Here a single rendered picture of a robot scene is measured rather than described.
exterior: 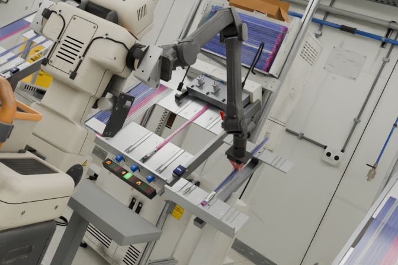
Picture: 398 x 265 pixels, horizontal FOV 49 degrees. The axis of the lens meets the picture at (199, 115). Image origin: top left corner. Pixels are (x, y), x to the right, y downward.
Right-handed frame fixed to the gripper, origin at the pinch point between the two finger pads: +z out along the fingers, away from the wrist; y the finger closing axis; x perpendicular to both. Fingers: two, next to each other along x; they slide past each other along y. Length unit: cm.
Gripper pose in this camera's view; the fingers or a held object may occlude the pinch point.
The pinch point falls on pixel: (237, 168)
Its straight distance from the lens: 191.3
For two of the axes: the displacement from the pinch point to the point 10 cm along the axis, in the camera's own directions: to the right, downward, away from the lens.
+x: -6.1, 4.9, -6.2
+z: 0.0, 7.8, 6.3
